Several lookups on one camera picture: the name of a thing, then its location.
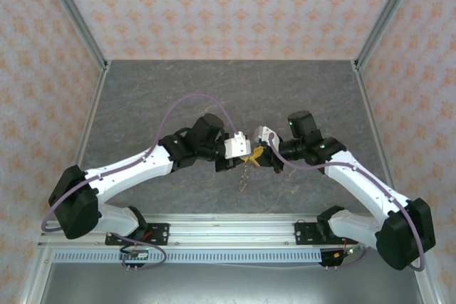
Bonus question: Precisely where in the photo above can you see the perforated grey cable duct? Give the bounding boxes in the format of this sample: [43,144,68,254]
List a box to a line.
[52,248,327,265]

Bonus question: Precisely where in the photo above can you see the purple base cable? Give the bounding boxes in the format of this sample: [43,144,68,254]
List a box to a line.
[113,236,169,270]
[334,246,370,270]

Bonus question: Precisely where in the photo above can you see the aluminium right side rail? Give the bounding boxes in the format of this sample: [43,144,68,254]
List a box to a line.
[351,61,442,304]

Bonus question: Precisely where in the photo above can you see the right controller circuit board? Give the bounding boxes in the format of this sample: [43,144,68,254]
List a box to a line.
[318,246,363,271]

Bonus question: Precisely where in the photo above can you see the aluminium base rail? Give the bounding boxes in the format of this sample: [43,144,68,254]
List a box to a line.
[37,213,371,248]

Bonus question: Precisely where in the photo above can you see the left controller circuit board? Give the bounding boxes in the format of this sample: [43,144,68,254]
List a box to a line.
[118,245,150,272]

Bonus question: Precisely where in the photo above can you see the aluminium frame post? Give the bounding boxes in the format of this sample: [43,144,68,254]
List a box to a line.
[351,0,427,72]
[37,0,110,72]

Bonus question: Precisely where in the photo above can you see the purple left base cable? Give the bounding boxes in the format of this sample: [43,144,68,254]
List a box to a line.
[113,236,169,270]

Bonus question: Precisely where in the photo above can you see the silver chain with yellow ends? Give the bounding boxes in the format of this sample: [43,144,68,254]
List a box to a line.
[238,164,253,194]

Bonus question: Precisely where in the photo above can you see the brushed metal front panel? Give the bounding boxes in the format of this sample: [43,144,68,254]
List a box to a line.
[38,261,428,304]

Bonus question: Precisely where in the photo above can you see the aluminium right frame post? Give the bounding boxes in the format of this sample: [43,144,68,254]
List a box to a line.
[351,0,427,72]

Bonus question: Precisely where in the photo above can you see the controller circuit board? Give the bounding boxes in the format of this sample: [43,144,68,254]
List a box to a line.
[318,246,363,271]
[118,245,150,272]

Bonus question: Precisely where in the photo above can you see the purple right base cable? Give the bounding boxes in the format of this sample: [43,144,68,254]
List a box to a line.
[334,246,370,270]

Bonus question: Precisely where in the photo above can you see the aluminium left side rail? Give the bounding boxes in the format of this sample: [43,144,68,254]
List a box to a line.
[17,61,110,304]

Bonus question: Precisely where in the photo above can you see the aluminium left frame post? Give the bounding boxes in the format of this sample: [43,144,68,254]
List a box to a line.
[37,0,110,72]

